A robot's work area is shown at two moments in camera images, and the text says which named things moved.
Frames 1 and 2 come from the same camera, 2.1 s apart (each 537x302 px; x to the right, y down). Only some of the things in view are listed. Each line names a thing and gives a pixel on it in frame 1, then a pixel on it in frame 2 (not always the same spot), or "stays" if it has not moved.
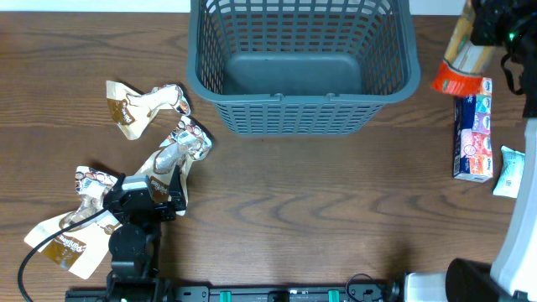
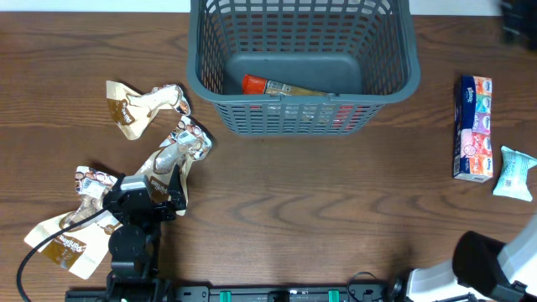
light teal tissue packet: (508, 179) stays
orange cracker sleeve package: (465, 63) -> (254, 85)
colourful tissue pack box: (473, 134) stays
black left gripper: (168, 210) stays
